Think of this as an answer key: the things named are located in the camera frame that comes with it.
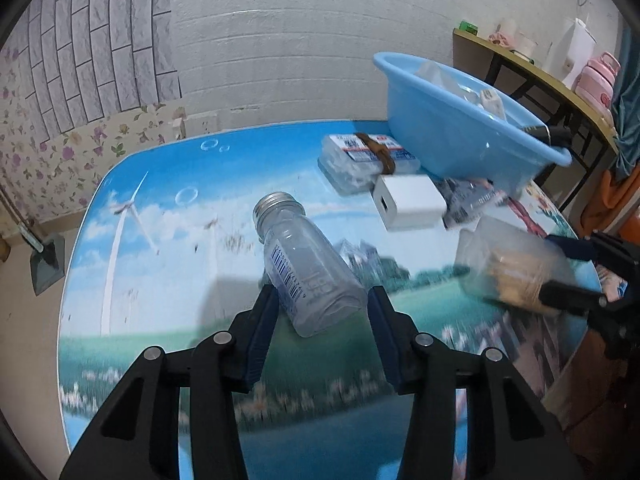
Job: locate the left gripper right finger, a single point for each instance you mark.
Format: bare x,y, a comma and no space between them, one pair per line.
510,433

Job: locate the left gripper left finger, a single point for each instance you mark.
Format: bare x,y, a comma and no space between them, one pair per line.
134,435

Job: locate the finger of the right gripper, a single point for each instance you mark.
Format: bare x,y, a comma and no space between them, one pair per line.
570,298
581,249

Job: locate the clear toothpick box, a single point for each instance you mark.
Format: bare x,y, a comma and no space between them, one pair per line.
502,263

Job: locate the translucent plastic container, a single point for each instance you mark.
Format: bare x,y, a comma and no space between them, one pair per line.
433,73

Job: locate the clear glass bottle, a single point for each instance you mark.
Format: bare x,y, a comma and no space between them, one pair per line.
317,289

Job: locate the face tissue pack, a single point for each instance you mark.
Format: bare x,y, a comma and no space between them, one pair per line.
612,285

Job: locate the silver snack wrapper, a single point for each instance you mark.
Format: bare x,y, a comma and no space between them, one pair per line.
467,200

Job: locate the side table with black legs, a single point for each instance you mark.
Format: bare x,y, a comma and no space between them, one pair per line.
550,100

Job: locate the pink thermos jug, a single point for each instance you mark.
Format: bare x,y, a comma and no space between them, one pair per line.
595,84

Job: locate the white charger adapter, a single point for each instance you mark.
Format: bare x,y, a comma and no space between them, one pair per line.
408,202

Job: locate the blue plastic basin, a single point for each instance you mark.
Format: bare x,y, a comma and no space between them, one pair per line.
455,138

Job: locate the white kettle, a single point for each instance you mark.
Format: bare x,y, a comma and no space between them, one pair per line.
569,52

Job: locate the green small box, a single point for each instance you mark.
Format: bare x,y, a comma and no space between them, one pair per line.
468,27

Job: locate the dustpan with handle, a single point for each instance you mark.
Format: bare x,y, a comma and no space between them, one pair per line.
47,260

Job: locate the clear box with brown strap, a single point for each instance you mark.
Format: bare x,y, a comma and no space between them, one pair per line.
353,162

